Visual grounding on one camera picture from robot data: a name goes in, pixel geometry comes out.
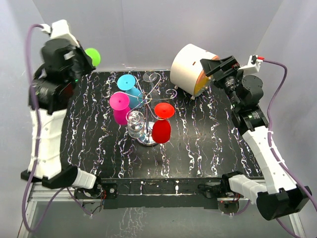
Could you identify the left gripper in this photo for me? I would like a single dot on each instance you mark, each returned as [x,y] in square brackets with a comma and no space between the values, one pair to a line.
[89,67]

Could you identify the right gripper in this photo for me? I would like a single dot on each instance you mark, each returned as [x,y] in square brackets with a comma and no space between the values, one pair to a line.
[230,67]

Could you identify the green wine glass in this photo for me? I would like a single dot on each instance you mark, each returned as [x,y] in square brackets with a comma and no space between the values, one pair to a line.
[94,55]

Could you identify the red wine glass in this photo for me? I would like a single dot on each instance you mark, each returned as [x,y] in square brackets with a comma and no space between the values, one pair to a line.
[162,129]

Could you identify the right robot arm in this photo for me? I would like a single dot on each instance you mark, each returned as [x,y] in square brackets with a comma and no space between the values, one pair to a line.
[282,194]

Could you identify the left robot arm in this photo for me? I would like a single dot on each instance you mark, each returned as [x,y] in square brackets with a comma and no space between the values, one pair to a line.
[52,87]

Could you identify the cyan wine glass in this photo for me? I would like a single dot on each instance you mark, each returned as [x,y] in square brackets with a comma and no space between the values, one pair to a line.
[127,84]

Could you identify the pink wine glass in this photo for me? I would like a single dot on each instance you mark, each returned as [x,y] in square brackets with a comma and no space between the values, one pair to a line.
[119,102]

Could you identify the clear tumbler glass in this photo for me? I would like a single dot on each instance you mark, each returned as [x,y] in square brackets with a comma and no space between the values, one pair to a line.
[136,124]

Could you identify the chrome wine glass rack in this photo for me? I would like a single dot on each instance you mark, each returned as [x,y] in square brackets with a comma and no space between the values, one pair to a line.
[146,109]

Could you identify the white cylindrical stool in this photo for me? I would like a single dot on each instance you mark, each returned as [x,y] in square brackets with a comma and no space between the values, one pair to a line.
[187,72]

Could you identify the clear champagne flute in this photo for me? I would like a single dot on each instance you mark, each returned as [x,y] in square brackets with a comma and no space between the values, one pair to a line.
[150,77]

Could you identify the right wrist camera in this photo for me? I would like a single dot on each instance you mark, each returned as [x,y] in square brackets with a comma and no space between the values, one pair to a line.
[253,65]

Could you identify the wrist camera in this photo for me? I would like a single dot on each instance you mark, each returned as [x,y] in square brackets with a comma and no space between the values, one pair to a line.
[61,30]
[253,65]

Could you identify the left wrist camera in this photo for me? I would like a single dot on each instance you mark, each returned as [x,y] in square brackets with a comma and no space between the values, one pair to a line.
[61,30]

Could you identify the black base frame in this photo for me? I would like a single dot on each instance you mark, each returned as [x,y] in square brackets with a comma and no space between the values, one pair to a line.
[161,192]

